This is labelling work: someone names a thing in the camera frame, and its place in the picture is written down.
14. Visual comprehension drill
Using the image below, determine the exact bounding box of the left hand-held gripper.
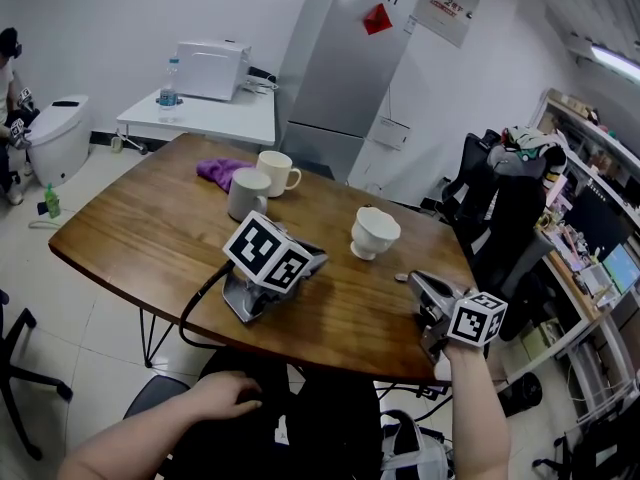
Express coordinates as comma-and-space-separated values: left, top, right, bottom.
222, 210, 330, 324

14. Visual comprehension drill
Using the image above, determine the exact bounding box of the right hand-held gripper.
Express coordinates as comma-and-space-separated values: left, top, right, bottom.
408, 271, 509, 364

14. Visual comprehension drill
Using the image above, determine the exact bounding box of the white bear-print cup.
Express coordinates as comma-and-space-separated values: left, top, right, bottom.
349, 204, 402, 262

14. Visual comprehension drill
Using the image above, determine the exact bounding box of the person's left forearm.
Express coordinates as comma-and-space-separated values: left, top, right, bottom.
57, 387, 211, 480

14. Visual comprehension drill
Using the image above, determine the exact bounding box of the person's right forearm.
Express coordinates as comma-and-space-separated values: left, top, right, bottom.
442, 341, 512, 480

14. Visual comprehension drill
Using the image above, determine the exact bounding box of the person's left hand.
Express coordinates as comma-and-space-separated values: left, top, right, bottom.
187, 371, 263, 419

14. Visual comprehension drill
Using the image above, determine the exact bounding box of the cream white mug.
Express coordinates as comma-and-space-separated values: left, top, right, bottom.
255, 150, 303, 199

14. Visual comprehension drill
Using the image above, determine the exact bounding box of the grey mug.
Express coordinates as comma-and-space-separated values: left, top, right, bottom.
227, 166, 273, 223

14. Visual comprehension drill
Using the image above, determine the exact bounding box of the black power strip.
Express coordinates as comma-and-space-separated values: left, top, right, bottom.
415, 383, 451, 402

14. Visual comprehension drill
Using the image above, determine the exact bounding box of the black high-back office chair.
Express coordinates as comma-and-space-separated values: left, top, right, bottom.
472, 165, 559, 342

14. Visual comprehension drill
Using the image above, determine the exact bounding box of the pale green box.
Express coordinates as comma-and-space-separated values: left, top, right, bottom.
519, 317, 564, 360

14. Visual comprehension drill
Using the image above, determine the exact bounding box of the black waste bin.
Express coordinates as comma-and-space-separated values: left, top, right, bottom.
499, 371, 544, 418

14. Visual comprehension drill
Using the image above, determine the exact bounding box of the purple cloth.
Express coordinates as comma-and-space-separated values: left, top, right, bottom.
195, 157, 256, 194

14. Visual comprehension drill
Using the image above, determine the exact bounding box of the white shelving desk unit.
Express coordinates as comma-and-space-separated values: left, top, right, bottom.
529, 87, 640, 419

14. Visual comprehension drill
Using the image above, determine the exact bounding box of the grey garment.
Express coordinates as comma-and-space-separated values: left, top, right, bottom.
487, 142, 549, 182

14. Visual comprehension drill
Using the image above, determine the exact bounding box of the person's black clothing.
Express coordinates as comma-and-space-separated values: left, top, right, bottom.
164, 347, 384, 480

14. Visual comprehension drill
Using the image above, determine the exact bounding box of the grey white backpack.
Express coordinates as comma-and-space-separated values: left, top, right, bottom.
379, 410, 451, 480

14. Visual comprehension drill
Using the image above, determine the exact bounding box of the white side table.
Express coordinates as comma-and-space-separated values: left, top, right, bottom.
115, 87, 277, 155

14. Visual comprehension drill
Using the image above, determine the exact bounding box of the black monitor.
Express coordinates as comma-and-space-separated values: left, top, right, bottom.
564, 182, 636, 264

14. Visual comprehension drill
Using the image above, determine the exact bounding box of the silver fridge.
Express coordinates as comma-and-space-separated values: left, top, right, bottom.
276, 0, 412, 184

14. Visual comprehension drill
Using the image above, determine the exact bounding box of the white green patterned garment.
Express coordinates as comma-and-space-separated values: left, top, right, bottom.
501, 125, 569, 189

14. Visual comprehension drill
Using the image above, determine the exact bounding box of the small lit tablet screen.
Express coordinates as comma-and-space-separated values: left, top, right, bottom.
602, 243, 640, 294

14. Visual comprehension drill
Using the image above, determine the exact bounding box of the dark grey seat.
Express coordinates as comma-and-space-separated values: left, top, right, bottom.
123, 373, 191, 419

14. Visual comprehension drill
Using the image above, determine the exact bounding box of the white boxy appliance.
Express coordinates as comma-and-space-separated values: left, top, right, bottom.
174, 40, 253, 102

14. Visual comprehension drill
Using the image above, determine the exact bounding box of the clear water bottle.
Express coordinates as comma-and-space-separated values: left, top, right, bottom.
157, 56, 181, 124

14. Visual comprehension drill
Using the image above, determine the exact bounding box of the red paper square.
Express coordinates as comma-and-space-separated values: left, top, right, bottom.
362, 2, 394, 36

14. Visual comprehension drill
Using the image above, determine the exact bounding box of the green plastic bottle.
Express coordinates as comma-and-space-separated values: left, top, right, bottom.
43, 183, 62, 220

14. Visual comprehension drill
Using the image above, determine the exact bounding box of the white smart toilet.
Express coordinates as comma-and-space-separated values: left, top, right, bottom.
25, 94, 92, 188

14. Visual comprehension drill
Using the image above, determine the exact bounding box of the ceiling tube light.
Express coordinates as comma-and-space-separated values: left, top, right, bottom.
589, 43, 640, 82

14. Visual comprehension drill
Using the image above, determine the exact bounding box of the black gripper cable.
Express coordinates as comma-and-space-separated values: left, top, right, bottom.
178, 261, 236, 349

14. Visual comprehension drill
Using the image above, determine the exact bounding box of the small white wall box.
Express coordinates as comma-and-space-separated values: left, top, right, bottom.
372, 116, 411, 150

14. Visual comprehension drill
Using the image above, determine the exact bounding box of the black adapter with cables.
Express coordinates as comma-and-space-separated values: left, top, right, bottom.
247, 66, 279, 94

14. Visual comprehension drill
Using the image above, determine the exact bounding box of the white wall panel box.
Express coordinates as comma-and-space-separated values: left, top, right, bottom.
412, 0, 484, 49

